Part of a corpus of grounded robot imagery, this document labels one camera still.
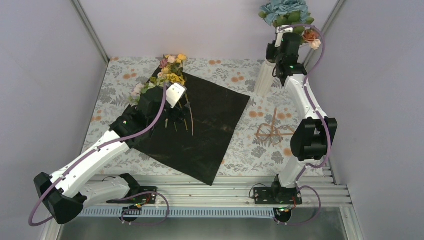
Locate black wrapping paper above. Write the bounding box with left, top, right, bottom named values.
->
left=134, top=72, right=250, bottom=186

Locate pink orange rose stem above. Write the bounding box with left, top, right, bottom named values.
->
left=301, top=29, right=322, bottom=50

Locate colourful artificial flower bouquet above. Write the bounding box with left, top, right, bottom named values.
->
left=129, top=54, right=193, bottom=135

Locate blue rose stem bunch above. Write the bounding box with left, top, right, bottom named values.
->
left=258, top=0, right=315, bottom=29

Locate tan raffia ribbon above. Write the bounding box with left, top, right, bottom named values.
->
left=254, top=108, right=295, bottom=146

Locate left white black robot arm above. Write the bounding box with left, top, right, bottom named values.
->
left=33, top=83, right=189, bottom=225

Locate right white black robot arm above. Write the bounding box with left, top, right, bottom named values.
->
left=266, top=30, right=338, bottom=204

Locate white ribbed ceramic vase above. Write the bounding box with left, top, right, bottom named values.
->
left=254, top=60, right=276, bottom=97

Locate floral patterned table mat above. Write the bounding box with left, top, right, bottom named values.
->
left=83, top=57, right=300, bottom=177

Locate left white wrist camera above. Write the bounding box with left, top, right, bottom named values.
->
left=166, top=83, right=187, bottom=109

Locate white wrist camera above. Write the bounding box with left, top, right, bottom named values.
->
left=166, top=83, right=187, bottom=109
left=274, top=25, right=294, bottom=48

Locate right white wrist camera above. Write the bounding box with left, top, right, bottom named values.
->
left=274, top=25, right=294, bottom=48

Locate right vertical aluminium post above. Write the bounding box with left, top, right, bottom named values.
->
left=304, top=0, right=345, bottom=70

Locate vertical aluminium post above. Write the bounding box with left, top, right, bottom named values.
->
left=70, top=0, right=110, bottom=65
left=304, top=0, right=345, bottom=70

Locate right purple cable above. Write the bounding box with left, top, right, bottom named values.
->
left=272, top=23, right=333, bottom=227

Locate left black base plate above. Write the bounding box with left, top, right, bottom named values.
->
left=106, top=186, right=158, bottom=205

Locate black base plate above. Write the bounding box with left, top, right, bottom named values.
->
left=254, top=187, right=303, bottom=205
left=106, top=186, right=158, bottom=205

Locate aluminium rail frame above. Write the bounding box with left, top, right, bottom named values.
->
left=39, top=62, right=353, bottom=240

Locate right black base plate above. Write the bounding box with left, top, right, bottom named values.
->
left=254, top=187, right=303, bottom=205

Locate left vertical aluminium post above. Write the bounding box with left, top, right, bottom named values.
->
left=70, top=0, right=110, bottom=65

